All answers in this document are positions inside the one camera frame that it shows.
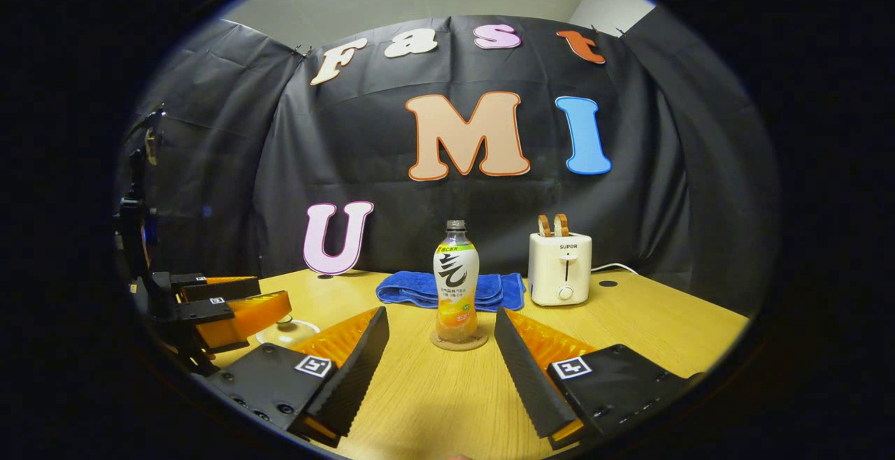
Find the black backdrop cloth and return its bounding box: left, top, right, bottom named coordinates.
left=115, top=6, right=780, bottom=317

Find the folded blue towel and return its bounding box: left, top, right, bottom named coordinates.
left=375, top=271, right=527, bottom=312

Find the plastic water bottle orange drink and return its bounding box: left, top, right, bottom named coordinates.
left=433, top=220, right=480, bottom=344

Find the round cork coaster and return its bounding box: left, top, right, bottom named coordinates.
left=430, top=329, right=489, bottom=352

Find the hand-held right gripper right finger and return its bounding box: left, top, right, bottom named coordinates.
left=494, top=307, right=703, bottom=450

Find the white toaster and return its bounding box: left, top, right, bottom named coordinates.
left=528, top=232, right=593, bottom=307

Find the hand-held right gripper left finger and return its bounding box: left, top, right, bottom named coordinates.
left=210, top=306, right=390, bottom=448

